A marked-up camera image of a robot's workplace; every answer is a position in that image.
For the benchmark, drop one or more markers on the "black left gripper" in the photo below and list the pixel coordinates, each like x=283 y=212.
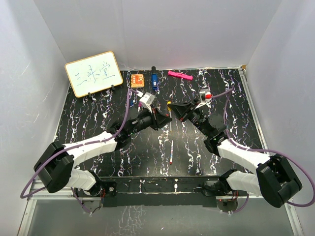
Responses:
x=160 y=120

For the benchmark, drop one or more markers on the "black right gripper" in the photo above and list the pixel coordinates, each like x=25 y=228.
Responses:
x=182 y=109

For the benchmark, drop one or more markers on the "yellow marker pen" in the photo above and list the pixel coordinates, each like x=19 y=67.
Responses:
x=170 y=124

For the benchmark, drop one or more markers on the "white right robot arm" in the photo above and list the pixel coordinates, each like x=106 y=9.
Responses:
x=269 y=176

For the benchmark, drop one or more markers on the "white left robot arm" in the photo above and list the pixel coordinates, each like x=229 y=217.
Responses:
x=57 y=167

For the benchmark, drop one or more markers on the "red marker pen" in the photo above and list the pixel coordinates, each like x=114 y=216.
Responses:
x=171 y=153

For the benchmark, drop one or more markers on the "pink plastic clip bar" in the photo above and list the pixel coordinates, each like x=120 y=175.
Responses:
x=180 y=75

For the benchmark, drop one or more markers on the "blue stapler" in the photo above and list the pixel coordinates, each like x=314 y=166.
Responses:
x=154 y=78

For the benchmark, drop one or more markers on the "small orange notebook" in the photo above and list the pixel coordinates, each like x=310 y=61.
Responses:
x=137 y=81

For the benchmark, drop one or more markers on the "small yellow-framed whiteboard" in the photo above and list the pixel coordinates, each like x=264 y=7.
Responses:
x=93 y=74

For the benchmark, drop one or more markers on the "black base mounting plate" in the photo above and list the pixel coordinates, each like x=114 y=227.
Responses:
x=203 y=191

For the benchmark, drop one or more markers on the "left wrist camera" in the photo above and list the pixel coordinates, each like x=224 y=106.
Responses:
x=146 y=100

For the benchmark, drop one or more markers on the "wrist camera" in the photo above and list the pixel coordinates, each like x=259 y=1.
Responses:
x=146 y=100
x=204 y=97

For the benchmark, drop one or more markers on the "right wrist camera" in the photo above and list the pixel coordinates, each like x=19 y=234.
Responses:
x=204 y=97

